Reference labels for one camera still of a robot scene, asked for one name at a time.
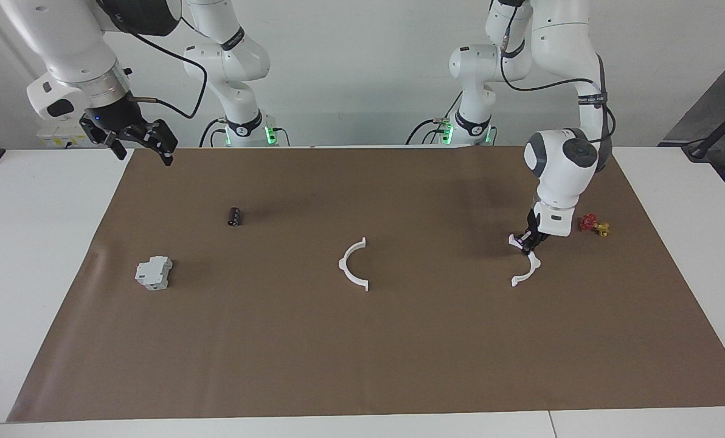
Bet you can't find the white half-ring pipe clamp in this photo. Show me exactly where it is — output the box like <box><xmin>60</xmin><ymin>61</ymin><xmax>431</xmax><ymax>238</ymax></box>
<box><xmin>338</xmin><ymin>237</ymin><xmax>370</xmax><ymax>292</ymax></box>
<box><xmin>510</xmin><ymin>234</ymin><xmax>542</xmax><ymax>287</ymax></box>

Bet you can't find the white power strip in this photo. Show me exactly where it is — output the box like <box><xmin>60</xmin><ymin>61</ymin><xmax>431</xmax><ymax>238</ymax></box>
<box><xmin>37</xmin><ymin>119</ymin><xmax>92</xmax><ymax>148</ymax></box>

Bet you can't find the white circuit breaker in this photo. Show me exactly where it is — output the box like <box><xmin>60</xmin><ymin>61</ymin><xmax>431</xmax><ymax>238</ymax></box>
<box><xmin>134</xmin><ymin>256</ymin><xmax>173</xmax><ymax>291</ymax></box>

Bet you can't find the black stand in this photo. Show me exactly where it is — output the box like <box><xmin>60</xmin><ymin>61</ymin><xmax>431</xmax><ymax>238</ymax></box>
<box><xmin>682</xmin><ymin>97</ymin><xmax>725</xmax><ymax>162</ymax></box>

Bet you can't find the brown paper mat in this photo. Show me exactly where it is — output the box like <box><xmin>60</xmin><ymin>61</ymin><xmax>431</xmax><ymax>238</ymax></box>
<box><xmin>7</xmin><ymin>146</ymin><xmax>725</xmax><ymax>422</ymax></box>

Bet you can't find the black base cable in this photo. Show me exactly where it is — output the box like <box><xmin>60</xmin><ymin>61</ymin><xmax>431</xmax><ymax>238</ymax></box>
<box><xmin>405</xmin><ymin>97</ymin><xmax>460</xmax><ymax>145</ymax></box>
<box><xmin>199</xmin><ymin>117</ymin><xmax>226</xmax><ymax>148</ymax></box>

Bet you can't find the red-handled brass valve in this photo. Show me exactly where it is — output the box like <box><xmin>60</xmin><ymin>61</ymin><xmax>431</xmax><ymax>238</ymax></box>
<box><xmin>579</xmin><ymin>213</ymin><xmax>610</xmax><ymax>237</ymax></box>

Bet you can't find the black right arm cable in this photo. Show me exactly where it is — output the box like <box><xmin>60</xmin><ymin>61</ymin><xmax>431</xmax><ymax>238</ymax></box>
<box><xmin>128</xmin><ymin>30</ymin><xmax>209</xmax><ymax>120</ymax></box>

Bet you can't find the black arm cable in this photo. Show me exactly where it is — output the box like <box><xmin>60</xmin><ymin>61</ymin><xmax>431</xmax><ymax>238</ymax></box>
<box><xmin>499</xmin><ymin>0</ymin><xmax>616</xmax><ymax>159</ymax></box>
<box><xmin>128</xmin><ymin>30</ymin><xmax>209</xmax><ymax>120</ymax></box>

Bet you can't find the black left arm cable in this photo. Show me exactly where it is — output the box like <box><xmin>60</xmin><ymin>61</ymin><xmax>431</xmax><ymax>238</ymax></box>
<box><xmin>499</xmin><ymin>0</ymin><xmax>616</xmax><ymax>159</ymax></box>

